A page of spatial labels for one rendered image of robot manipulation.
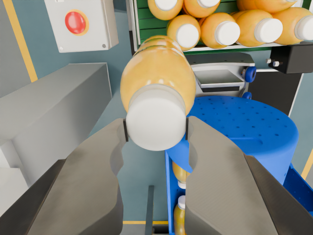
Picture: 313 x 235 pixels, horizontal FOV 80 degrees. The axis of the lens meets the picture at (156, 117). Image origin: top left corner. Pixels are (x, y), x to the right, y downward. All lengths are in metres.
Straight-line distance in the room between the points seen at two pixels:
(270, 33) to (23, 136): 0.69
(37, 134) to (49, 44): 1.05
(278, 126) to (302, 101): 1.54
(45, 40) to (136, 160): 1.29
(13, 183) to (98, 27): 0.46
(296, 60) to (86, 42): 0.49
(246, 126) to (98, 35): 0.35
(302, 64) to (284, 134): 0.22
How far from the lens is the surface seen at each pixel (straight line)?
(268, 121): 0.47
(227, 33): 0.39
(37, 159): 0.77
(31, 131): 0.74
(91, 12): 0.40
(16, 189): 0.65
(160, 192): 2.28
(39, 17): 1.71
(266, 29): 0.41
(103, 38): 0.40
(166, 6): 0.37
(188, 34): 0.38
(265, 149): 0.38
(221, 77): 0.52
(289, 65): 0.58
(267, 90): 1.61
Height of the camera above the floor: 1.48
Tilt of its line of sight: 62 degrees down
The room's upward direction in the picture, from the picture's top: 177 degrees counter-clockwise
